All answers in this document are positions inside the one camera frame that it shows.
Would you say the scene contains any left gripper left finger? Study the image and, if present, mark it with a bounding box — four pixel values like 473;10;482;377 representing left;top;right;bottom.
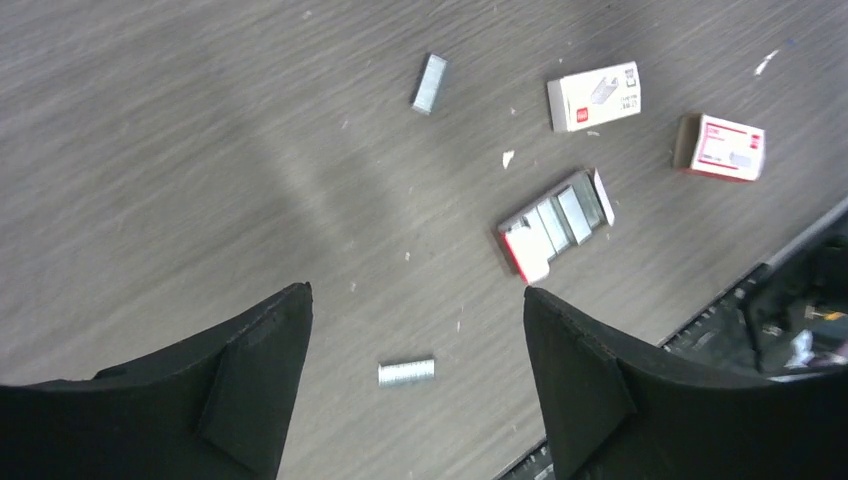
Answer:
1;283;313;479

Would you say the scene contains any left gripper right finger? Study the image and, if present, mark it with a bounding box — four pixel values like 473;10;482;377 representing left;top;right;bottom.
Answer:
523;287;847;479

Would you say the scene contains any staple tray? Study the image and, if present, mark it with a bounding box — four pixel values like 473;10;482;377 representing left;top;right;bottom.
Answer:
496;168;616;285

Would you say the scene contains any grey staple strip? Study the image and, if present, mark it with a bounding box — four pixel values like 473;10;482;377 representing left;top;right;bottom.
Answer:
411;53;448;115
377;358;436;387

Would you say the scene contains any white staple box sleeve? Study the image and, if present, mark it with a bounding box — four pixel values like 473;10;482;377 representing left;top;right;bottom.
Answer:
547;61;642;133

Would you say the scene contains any red staple box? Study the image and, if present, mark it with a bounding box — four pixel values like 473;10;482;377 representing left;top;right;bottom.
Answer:
672;113;766;183

